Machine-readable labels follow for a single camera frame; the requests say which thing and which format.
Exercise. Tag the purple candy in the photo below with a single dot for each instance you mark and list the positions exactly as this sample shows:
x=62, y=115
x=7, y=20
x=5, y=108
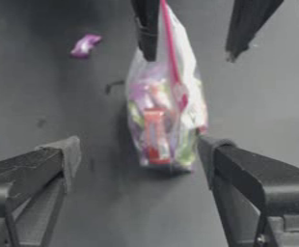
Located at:
x=86, y=45

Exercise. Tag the clear bag with pink zip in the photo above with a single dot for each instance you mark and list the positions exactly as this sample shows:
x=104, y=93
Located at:
x=186, y=96

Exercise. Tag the red wrapped candy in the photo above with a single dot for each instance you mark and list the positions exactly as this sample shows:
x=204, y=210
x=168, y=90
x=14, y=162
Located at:
x=156, y=135

